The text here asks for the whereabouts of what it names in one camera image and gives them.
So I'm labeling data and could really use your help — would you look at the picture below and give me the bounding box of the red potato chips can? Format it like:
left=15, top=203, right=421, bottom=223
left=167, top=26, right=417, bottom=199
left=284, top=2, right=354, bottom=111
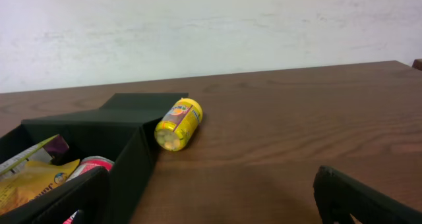
left=67, top=156, right=114, bottom=181

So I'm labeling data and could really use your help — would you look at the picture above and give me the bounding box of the black gift box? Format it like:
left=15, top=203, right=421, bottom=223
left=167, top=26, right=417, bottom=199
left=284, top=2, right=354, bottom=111
left=1, top=93, right=188, bottom=223

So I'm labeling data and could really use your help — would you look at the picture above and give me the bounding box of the green yellow carton box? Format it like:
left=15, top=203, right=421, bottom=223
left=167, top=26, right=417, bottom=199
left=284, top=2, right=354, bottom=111
left=1, top=134, right=69, bottom=180

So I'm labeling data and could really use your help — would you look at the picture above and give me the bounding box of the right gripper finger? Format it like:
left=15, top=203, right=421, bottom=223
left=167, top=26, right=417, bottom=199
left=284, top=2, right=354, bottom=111
left=313, top=166, right=421, bottom=224

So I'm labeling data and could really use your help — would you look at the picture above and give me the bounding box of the yellow snack packet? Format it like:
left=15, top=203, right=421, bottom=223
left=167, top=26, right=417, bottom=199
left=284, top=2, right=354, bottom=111
left=1, top=159, right=80, bottom=215

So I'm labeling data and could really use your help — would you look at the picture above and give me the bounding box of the yellow candy jar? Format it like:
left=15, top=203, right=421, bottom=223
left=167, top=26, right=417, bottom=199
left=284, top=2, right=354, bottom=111
left=154, top=98, right=204, bottom=152

